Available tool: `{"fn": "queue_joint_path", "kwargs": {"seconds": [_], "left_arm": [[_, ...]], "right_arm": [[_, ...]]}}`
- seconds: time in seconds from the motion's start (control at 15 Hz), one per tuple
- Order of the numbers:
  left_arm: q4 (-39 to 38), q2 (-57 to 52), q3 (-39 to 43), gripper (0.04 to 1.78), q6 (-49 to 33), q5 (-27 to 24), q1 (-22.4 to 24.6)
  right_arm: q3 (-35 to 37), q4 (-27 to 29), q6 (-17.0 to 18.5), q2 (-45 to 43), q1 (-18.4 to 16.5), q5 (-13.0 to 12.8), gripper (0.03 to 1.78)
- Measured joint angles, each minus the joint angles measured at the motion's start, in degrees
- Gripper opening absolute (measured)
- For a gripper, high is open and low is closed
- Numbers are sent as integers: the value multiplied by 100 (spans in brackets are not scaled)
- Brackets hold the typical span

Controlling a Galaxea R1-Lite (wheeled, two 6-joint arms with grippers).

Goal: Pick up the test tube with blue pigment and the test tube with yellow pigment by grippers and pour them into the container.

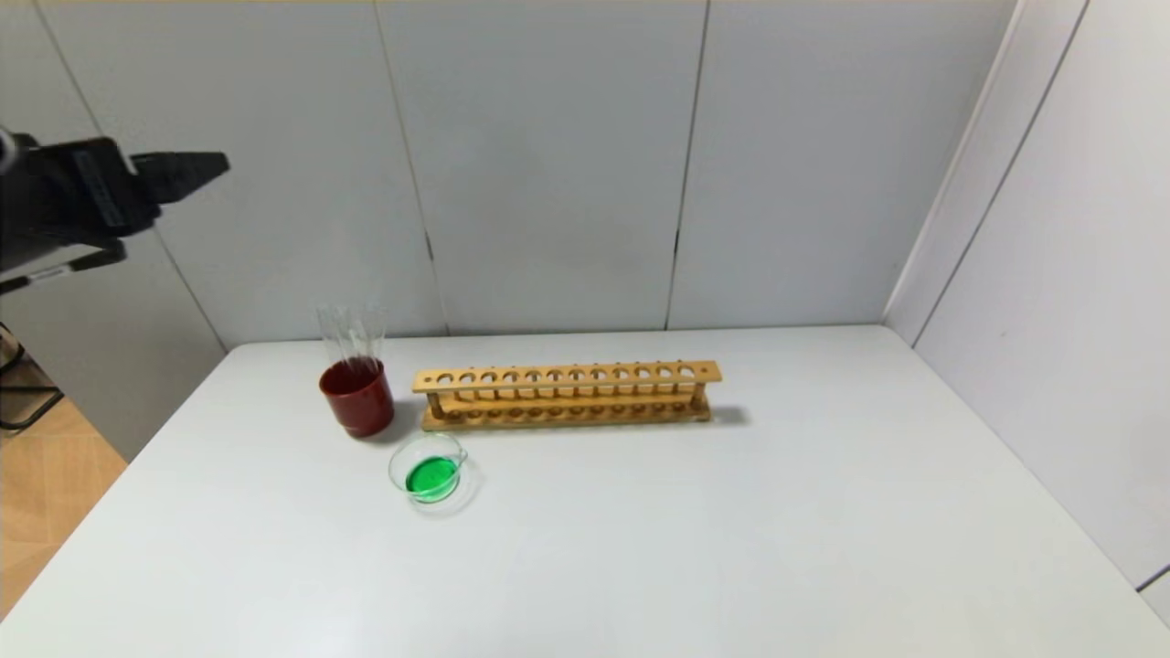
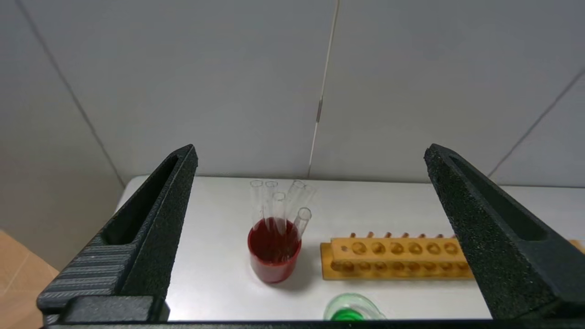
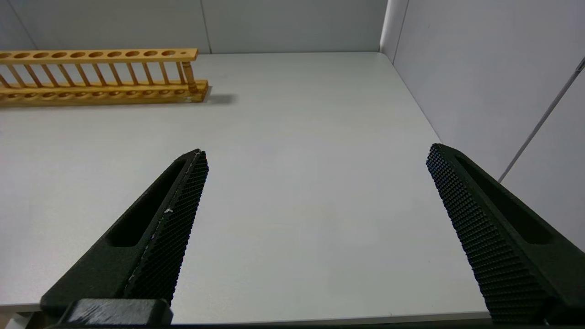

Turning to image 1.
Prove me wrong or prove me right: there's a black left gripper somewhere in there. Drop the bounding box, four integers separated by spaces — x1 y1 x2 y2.
0 136 231 246

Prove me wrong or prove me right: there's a wooden test tube rack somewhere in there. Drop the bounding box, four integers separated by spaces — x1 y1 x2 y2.
412 361 723 432

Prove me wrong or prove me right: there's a dark red cup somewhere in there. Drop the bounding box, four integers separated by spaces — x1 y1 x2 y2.
319 356 397 439

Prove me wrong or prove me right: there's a clear glass dish with spout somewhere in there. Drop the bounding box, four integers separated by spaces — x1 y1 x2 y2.
389 432 483 515

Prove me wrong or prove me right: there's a black metal frame object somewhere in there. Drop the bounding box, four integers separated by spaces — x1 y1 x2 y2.
0 324 63 432

